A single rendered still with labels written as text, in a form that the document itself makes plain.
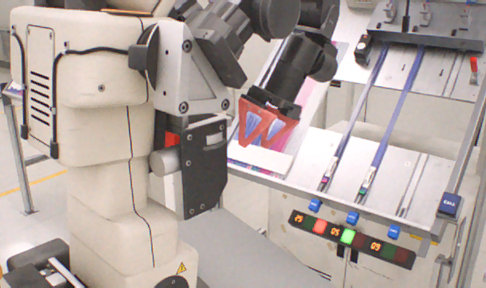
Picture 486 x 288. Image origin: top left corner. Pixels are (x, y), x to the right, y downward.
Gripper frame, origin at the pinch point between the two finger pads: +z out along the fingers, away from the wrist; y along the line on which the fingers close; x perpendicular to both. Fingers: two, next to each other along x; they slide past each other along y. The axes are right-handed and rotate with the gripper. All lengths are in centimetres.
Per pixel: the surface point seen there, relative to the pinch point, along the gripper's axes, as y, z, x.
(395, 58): 66, -32, -2
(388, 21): 64, -41, 4
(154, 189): 118, 68, 85
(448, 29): 61, -45, -13
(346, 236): 41.4, 16.3, -17.2
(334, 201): 43.0, 10.4, -9.9
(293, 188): 45.5, 13.6, 1.9
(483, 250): 178, 20, -66
